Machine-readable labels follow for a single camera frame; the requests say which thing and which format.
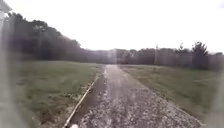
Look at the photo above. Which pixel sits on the grey gravel path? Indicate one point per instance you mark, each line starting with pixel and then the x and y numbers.
pixel 120 100

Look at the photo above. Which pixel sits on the pole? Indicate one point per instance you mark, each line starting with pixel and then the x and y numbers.
pixel 155 55

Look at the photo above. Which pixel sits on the wooden path edging board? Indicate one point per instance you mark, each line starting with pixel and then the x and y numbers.
pixel 80 103

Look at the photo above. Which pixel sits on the wood of trees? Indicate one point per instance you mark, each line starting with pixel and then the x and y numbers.
pixel 50 43

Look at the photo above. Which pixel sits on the robot's own part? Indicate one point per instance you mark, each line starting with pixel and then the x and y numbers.
pixel 74 126

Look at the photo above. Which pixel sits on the conifer tree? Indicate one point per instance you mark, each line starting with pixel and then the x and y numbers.
pixel 199 55

